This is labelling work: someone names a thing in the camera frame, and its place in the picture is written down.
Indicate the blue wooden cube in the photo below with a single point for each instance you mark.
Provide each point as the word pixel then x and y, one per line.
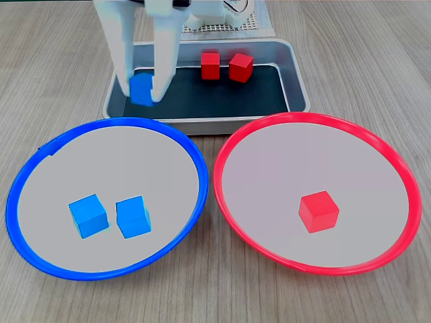
pixel 88 217
pixel 133 218
pixel 141 89

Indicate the red wooden cube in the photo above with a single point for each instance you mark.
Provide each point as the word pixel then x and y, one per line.
pixel 241 68
pixel 318 212
pixel 210 66

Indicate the silver metal tray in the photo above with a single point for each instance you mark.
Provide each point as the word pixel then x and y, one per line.
pixel 294 84

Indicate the blue-rimmed white dish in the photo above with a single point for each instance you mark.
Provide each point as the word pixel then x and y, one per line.
pixel 107 161

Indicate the red-rimmed white dish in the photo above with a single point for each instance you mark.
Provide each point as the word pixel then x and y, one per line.
pixel 303 158

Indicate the white mesh base plate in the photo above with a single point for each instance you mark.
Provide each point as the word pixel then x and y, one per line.
pixel 250 25

